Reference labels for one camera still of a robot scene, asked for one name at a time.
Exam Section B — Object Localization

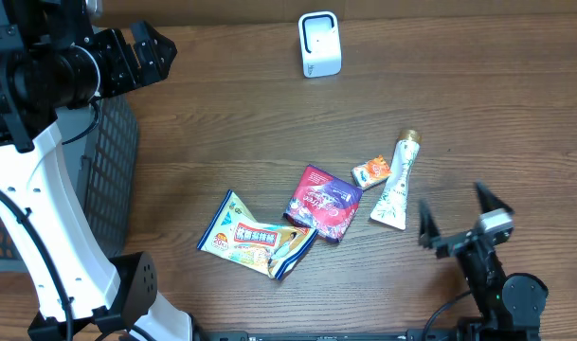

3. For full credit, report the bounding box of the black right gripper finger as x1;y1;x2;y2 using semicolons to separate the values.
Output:
419;200;441;249
475;181;514;215

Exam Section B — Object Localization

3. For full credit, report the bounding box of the white tube with gold cap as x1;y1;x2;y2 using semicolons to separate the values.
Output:
370;130;422;230

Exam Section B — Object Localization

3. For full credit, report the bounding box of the small orange white tissue pack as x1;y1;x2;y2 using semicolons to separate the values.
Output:
352;154;391;190

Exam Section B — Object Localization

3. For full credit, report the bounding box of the red purple pad packet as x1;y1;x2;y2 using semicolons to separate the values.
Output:
283;165;363;242

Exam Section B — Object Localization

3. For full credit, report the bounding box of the yellow snack packet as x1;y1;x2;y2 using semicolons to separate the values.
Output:
197;189;317;280

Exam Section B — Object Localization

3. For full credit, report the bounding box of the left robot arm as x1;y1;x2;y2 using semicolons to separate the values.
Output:
0;0;194;340

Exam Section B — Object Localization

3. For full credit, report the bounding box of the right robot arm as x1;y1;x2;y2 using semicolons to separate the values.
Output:
419;182;549;340

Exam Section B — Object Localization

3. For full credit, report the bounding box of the white barcode scanner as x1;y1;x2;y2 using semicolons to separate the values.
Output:
298;10;342;79

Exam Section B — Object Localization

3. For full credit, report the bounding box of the dark grey plastic basket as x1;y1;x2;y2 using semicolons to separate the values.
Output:
0;26;140;274

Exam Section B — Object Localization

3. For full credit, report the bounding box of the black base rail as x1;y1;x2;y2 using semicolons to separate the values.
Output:
192;329;541;341

